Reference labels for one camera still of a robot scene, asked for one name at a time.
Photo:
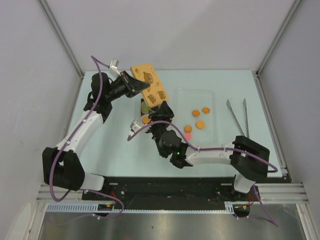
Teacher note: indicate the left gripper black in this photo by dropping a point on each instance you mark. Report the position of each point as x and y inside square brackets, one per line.
[132, 86]

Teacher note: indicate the orange flower cookie upper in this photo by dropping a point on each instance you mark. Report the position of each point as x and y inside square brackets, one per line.
[195, 113]

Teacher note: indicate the orange round biscuit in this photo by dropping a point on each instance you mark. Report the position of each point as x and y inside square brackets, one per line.
[200, 124]
[146, 120]

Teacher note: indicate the aluminium frame rail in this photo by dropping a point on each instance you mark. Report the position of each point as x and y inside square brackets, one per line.
[270, 193]

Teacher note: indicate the orange swirl cookie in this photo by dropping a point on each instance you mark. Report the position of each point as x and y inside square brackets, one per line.
[206, 110]

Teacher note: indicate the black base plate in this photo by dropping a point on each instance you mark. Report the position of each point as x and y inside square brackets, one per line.
[170, 192]

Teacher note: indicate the clear plastic tray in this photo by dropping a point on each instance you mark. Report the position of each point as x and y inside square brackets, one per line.
[183, 103]

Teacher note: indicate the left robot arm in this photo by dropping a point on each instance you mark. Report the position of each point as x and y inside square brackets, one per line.
[61, 164]

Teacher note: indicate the right corner frame post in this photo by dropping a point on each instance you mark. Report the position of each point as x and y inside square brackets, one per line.
[289, 17]

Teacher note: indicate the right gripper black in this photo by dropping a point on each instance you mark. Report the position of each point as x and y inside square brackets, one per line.
[165, 114]

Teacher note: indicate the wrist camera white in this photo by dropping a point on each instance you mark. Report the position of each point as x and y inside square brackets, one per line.
[113, 68]
[135, 126]

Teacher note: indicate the green sandwich cookie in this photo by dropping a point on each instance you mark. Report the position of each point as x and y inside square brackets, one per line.
[145, 109]

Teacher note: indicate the pink sandwich cookie lower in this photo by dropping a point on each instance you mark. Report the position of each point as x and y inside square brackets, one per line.
[188, 135]

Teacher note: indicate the silver tin lid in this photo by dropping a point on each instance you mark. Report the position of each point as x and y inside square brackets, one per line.
[155, 94]

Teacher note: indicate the corner frame post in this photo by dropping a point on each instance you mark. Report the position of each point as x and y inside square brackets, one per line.
[289, 17]
[54, 24]

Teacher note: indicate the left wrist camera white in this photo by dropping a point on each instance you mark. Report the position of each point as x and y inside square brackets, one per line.
[113, 68]

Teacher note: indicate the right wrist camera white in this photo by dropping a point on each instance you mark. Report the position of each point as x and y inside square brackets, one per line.
[135, 126]

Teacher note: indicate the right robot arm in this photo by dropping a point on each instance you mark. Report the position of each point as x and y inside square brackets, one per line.
[247, 157]

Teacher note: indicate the left corner frame post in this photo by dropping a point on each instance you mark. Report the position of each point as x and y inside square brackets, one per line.
[54, 24]

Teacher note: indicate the gold cookie tin box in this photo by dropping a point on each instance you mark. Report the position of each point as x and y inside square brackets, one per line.
[151, 110]

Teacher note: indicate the orange flower cookie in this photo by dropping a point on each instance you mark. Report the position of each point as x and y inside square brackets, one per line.
[195, 113]
[188, 129]

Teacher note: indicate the orange flower cookie lower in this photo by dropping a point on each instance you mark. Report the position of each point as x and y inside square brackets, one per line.
[188, 129]

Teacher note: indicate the white slotted cable duct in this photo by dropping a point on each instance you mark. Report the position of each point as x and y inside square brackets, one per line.
[102, 208]

